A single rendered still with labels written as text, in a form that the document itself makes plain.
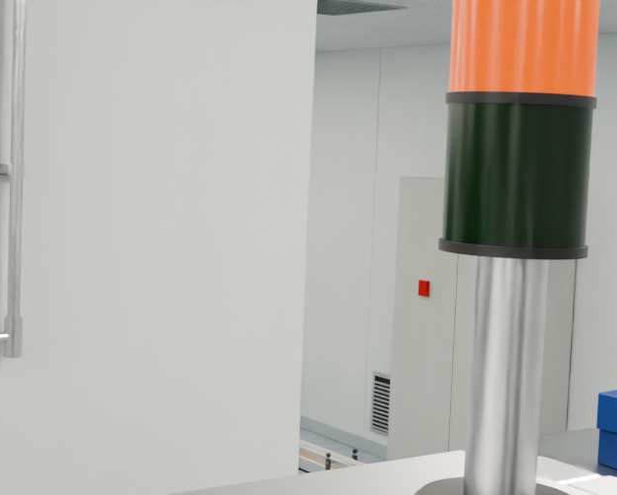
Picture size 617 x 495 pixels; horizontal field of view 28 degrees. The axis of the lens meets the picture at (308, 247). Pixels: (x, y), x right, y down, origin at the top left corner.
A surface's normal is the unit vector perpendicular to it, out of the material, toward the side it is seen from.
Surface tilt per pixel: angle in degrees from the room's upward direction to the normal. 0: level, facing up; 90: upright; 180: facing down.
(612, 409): 90
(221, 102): 90
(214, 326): 90
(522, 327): 90
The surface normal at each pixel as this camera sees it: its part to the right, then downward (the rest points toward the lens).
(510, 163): -0.24, 0.07
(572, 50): 0.51, 0.09
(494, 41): -0.53, 0.05
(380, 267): -0.81, 0.01
